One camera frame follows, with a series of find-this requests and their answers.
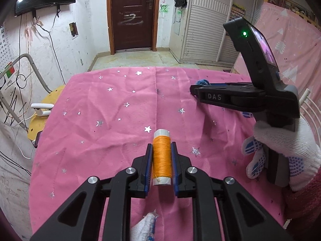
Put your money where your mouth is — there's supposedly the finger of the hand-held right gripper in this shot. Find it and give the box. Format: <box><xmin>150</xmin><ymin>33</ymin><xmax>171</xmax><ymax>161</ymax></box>
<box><xmin>190</xmin><ymin>82</ymin><xmax>261</xmax><ymax>101</ymax></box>

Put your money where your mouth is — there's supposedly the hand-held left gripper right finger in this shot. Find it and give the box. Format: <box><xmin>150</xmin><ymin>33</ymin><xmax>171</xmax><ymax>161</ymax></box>
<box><xmin>171</xmin><ymin>142</ymin><xmax>294</xmax><ymax>241</ymax></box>

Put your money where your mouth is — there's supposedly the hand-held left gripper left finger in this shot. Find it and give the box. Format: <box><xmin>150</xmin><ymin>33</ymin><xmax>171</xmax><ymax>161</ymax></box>
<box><xmin>30</xmin><ymin>143</ymin><xmax>154</xmax><ymax>241</ymax></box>

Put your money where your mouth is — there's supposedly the orange thread spool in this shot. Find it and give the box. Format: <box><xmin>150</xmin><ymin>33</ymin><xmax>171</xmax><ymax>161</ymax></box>
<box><xmin>152</xmin><ymin>129</ymin><xmax>173</xmax><ymax>187</ymax></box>

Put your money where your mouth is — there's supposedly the person's right forearm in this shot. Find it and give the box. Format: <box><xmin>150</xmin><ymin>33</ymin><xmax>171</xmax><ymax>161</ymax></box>
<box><xmin>282</xmin><ymin>167</ymin><xmax>321</xmax><ymax>233</ymax></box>

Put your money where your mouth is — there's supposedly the person's left hand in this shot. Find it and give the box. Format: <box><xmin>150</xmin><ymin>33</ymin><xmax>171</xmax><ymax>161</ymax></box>
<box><xmin>130</xmin><ymin>209</ymin><xmax>158</xmax><ymax>241</ymax></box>

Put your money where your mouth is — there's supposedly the person's right hand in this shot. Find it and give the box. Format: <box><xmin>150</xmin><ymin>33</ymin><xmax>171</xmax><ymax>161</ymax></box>
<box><xmin>241</xmin><ymin>117</ymin><xmax>321</xmax><ymax>192</ymax></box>

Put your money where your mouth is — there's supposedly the pink printed curtain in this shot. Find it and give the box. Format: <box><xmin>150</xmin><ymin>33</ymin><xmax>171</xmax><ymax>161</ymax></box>
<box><xmin>233</xmin><ymin>1</ymin><xmax>321</xmax><ymax>122</ymax></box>

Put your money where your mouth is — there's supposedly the pink star tablecloth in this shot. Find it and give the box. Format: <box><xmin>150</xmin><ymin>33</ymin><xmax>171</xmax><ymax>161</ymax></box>
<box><xmin>29</xmin><ymin>66</ymin><xmax>291</xmax><ymax>241</ymax></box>

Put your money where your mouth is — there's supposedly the white louvered wardrobe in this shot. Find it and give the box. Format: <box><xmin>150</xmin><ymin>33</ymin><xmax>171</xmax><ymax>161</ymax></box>
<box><xmin>179</xmin><ymin>0</ymin><xmax>265</xmax><ymax>65</ymax></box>

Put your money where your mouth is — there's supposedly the yellow chair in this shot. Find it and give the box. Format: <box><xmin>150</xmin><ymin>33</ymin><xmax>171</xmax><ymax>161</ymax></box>
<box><xmin>27</xmin><ymin>85</ymin><xmax>66</xmax><ymax>141</ymax></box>

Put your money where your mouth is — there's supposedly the dark brown door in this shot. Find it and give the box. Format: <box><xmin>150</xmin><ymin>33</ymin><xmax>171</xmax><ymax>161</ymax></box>
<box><xmin>107</xmin><ymin>0</ymin><xmax>161</xmax><ymax>55</ymax></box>

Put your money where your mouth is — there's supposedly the red green sticker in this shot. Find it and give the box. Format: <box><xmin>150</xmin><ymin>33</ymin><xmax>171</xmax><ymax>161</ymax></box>
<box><xmin>0</xmin><ymin>61</ymin><xmax>16</xmax><ymax>78</ymax></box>

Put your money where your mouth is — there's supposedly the eye chart poster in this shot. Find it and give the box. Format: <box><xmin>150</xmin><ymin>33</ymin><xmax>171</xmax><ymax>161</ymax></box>
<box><xmin>0</xmin><ymin>22</ymin><xmax>8</xmax><ymax>64</ymax></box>

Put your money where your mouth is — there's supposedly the colourful wall poster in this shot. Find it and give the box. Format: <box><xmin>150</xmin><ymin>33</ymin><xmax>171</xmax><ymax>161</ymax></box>
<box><xmin>230</xmin><ymin>3</ymin><xmax>248</xmax><ymax>21</ymax></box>

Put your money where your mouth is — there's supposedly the white wire rack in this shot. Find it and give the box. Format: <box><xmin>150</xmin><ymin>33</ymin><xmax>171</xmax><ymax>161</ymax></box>
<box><xmin>298</xmin><ymin>87</ymin><xmax>321</xmax><ymax>132</ymax></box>

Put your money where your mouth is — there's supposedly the black television cable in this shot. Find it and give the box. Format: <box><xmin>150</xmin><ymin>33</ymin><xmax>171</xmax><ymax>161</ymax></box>
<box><xmin>35</xmin><ymin>10</ymin><xmax>68</xmax><ymax>86</ymax></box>

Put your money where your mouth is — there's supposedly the white metal frame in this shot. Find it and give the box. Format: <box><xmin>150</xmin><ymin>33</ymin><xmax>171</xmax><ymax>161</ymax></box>
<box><xmin>0</xmin><ymin>53</ymin><xmax>52</xmax><ymax>131</ymax></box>

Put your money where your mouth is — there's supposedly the small wall picture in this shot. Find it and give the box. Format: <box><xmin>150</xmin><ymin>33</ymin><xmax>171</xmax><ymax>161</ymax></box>
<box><xmin>69</xmin><ymin>22</ymin><xmax>78</xmax><ymax>40</ymax></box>

